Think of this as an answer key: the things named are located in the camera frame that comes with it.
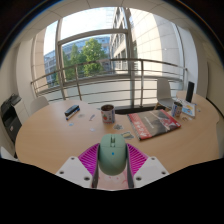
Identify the black upright phone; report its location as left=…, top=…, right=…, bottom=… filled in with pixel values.
left=184, top=80, right=196, bottom=104

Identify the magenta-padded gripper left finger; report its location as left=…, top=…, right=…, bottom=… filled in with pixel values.
left=54, top=142, right=101, bottom=189

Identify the strawberry print mug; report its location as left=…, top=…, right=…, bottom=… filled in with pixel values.
left=100, top=103, right=117, bottom=125

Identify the small green sticker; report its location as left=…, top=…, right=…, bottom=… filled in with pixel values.
left=112, top=123, right=125, bottom=131

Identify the small printed paper cup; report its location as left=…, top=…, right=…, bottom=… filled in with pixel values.
left=170, top=101, right=184, bottom=118

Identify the blue whiteboard marker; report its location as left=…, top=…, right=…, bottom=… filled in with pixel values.
left=65, top=111, right=81, bottom=121

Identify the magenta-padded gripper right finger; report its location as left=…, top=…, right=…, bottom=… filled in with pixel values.
left=125, top=142, right=171, bottom=188

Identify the black whiteboard eraser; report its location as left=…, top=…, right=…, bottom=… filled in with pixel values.
left=63, top=104, right=81, bottom=118

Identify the metal balcony railing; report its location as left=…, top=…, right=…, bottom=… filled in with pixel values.
left=30, top=58, right=188, bottom=108

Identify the green and yellow sticker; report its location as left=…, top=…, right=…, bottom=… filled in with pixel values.
left=120, top=131, right=135, bottom=141

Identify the pale green computer mouse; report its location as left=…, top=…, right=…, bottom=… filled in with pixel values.
left=97, top=132, right=128, bottom=176

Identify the black and white office printer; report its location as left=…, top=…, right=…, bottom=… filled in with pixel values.
left=0, top=92, right=23, bottom=145

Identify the colourful booklet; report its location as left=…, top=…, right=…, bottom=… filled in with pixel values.
left=176, top=97, right=197, bottom=119

